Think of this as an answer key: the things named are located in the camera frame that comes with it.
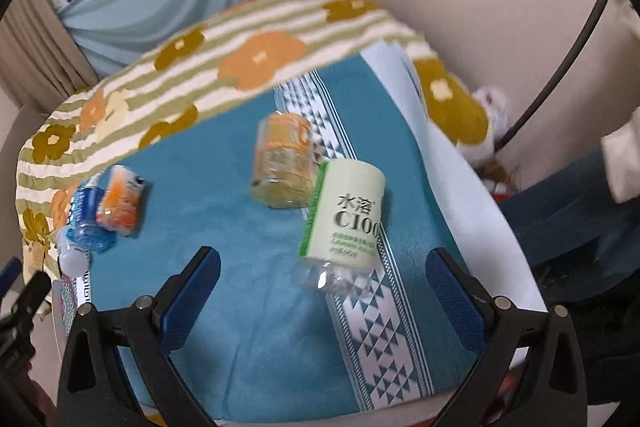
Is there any blue label bottle cup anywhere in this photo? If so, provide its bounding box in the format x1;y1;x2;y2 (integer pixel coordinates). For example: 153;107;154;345
67;186;116;254

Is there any white cap small bottle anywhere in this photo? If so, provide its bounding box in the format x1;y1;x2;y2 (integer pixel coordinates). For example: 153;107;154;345
56;225;91;279

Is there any teal patterned cloth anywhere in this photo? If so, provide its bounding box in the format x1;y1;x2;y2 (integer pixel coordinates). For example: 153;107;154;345
90;55;474;423

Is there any orange label clear bottle cup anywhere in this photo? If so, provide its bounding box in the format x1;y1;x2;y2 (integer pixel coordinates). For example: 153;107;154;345
250;112;316;209

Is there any small orange label bottle cup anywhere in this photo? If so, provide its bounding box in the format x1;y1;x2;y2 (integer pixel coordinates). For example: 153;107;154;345
96;165;145;236

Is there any black curved cable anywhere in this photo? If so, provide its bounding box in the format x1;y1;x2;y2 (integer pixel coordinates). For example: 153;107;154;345
494;0;618;153

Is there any beige left curtain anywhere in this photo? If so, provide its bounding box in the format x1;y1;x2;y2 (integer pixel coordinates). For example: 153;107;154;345
1;0;99;113

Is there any green label C100 bottle cup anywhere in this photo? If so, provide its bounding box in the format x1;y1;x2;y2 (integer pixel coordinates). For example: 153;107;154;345
298;158;386;298

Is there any white tray with mandala mat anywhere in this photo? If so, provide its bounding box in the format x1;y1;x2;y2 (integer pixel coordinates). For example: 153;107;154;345
52;272;92;339

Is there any floral striped bedspread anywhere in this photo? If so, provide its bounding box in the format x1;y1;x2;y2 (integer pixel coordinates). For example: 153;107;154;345
15;0;473;277

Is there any white plush toy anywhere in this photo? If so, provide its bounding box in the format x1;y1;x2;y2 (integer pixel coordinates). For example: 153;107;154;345
456;86;509;167

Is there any white sleeve forearm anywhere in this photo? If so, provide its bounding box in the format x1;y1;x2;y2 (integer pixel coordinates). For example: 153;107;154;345
601;107;640;204

